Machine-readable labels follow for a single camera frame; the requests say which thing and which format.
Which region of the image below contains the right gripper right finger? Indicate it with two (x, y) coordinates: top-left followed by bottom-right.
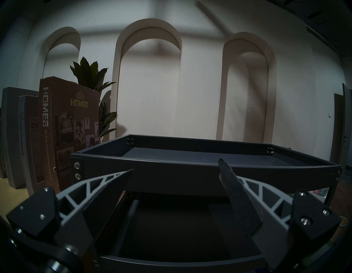
(218, 158), (341, 272)

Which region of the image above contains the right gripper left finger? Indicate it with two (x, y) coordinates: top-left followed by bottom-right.
(7, 170), (134, 255)

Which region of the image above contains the light wooden display table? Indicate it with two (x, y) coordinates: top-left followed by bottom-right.
(0, 178), (32, 220)

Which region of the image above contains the black metal shelf cart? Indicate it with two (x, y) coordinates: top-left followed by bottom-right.
(70, 134), (343, 273)

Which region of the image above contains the grey Discontent book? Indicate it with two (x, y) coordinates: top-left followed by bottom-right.
(19, 95), (42, 197)

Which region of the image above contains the brown HOMES book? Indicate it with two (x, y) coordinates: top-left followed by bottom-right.
(39, 77), (100, 195)

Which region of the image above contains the large grey SPECIAL ISSUE book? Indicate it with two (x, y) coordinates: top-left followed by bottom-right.
(1, 87), (39, 189)

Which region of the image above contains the dark grey door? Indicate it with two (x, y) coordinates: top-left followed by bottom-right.
(329, 83), (352, 166)

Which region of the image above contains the tall green potted plant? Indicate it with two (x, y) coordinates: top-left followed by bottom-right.
(70, 56), (117, 143)

